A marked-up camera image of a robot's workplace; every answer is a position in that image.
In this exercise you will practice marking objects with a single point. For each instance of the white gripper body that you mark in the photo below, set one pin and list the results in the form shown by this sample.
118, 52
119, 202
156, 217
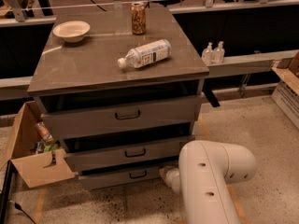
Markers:
170, 175

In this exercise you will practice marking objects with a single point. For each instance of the grey bottom drawer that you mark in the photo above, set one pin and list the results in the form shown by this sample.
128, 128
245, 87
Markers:
123, 177

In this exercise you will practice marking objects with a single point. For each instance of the grey drawer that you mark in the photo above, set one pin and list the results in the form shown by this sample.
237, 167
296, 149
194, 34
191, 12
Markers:
113, 156
123, 177
122, 118

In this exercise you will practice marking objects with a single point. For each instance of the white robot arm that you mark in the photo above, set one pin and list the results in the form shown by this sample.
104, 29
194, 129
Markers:
204, 171

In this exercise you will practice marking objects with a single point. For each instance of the grey middle drawer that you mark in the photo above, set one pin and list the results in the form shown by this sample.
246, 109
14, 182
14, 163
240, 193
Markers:
113, 156

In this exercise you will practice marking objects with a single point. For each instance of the grey top drawer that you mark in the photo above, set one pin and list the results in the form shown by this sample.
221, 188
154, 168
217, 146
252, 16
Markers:
122, 118

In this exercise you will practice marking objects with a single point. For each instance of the grey drawer cabinet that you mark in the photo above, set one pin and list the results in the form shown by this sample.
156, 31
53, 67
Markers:
86, 75

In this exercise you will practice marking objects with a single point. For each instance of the open cardboard box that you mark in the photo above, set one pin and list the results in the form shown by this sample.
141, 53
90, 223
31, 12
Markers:
35, 169

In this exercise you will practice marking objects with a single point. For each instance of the clear plastic water bottle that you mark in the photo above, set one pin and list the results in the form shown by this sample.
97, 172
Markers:
146, 54

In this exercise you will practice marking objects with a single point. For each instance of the green packet in box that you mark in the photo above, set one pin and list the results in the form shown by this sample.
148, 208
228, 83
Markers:
51, 147

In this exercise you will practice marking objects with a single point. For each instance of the left clear sanitizer bottle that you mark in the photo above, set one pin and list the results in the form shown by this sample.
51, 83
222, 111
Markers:
207, 54

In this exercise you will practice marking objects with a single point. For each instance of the clear sanitizer bottle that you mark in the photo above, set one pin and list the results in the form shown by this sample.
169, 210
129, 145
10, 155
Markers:
218, 53
207, 54

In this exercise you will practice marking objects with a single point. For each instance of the right clear sanitizer bottle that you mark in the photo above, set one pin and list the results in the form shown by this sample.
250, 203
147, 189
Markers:
218, 53

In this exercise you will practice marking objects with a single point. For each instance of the snack bag in box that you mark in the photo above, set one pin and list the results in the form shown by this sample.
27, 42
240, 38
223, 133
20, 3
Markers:
44, 132

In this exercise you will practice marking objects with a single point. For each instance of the white printed cardboard box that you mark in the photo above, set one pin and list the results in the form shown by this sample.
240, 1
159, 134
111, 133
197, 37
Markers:
286, 93

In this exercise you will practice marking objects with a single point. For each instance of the patterned drink can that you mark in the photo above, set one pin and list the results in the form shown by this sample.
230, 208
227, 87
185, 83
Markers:
138, 18

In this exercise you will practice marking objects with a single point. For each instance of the white bowl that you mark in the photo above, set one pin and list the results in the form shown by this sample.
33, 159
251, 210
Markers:
72, 31

